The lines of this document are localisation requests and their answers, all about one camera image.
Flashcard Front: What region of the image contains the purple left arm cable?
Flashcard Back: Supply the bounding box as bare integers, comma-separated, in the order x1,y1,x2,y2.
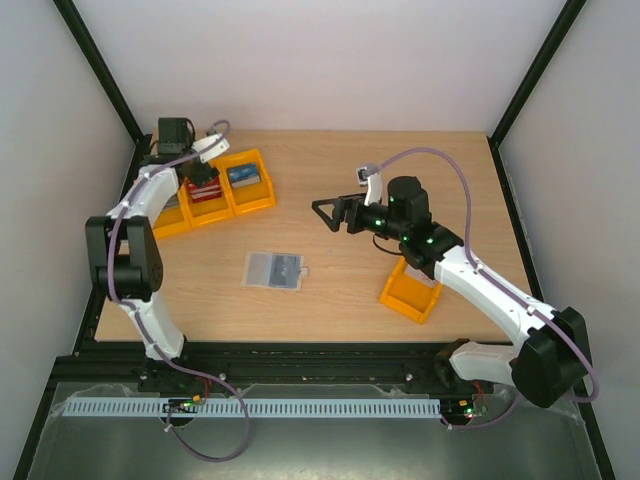
107,119,251,464

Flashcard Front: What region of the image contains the yellow three-compartment bin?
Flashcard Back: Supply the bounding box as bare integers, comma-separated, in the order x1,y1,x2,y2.
153,148,276,239

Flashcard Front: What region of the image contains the red card stack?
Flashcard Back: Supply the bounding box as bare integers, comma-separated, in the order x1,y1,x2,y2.
186,177,223,203

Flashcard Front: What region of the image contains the beige leather card holder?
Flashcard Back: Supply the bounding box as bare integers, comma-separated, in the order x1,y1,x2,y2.
241,251,309,291

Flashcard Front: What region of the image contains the white slotted cable duct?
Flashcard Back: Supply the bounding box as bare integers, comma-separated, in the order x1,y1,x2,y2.
60,397,441,419

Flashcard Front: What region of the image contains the small yellow bin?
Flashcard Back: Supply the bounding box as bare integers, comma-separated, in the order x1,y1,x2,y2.
379,258,442,325

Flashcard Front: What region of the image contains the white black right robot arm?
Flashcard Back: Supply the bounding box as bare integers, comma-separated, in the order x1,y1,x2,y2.
311,176,593,408

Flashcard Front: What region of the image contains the black right frame post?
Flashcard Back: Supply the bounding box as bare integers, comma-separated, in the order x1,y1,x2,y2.
489,0,589,146

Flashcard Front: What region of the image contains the black left frame post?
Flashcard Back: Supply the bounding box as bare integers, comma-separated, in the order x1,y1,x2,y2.
53,0,146,143

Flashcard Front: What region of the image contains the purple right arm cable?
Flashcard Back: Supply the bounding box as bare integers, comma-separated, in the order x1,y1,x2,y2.
364,147,601,432

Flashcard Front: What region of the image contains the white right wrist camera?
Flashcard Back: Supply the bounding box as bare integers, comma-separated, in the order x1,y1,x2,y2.
356,164,383,206

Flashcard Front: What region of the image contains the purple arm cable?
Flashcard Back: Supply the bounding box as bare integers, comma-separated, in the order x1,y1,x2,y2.
364,147,601,432
107,119,251,464

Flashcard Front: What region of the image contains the black frame post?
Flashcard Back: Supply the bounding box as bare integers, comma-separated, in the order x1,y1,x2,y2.
489,0,589,146
53,0,146,143

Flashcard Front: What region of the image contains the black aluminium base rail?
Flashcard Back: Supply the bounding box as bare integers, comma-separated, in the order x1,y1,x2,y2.
134,340,496,396

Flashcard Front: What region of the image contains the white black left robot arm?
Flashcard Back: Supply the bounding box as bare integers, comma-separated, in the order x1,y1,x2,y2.
85,117,231,361

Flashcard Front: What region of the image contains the blue card stack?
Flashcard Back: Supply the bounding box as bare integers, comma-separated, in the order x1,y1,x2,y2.
227,162,261,189

